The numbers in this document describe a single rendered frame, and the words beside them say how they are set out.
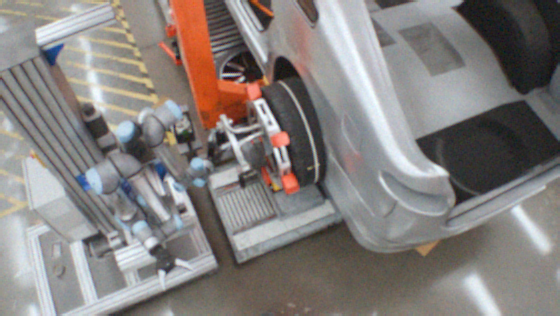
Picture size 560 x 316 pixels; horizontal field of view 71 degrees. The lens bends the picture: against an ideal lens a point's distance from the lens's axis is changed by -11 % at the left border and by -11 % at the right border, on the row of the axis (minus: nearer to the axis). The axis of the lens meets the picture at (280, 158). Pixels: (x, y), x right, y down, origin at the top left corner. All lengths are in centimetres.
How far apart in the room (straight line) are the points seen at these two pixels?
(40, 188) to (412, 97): 221
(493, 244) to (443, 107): 125
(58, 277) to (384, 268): 234
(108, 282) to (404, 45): 258
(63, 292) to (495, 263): 315
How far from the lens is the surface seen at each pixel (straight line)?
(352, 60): 190
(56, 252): 344
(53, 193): 236
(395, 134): 176
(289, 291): 316
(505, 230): 372
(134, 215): 234
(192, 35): 255
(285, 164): 244
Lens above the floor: 304
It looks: 57 degrees down
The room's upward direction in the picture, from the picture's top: 2 degrees counter-clockwise
